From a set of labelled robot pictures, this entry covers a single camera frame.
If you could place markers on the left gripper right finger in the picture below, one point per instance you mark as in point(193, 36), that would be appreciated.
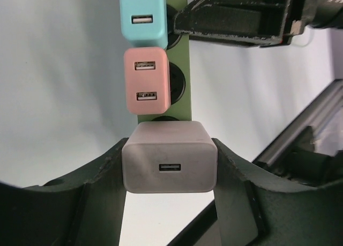
point(256, 207)

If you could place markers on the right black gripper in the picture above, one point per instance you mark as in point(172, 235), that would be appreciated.
point(324, 14)

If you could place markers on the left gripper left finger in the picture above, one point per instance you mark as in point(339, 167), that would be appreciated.
point(83, 207)

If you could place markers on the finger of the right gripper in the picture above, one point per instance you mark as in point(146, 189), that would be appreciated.
point(245, 23)

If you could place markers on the white charger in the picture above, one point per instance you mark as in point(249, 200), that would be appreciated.
point(169, 157)

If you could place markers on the teal plug adapter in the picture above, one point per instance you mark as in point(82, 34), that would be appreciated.
point(144, 22)

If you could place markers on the green power strip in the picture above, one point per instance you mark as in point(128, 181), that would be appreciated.
point(179, 62)

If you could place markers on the pink plug adapter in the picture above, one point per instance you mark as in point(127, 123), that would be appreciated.
point(147, 80)

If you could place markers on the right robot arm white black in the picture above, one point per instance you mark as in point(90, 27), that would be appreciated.
point(297, 154)

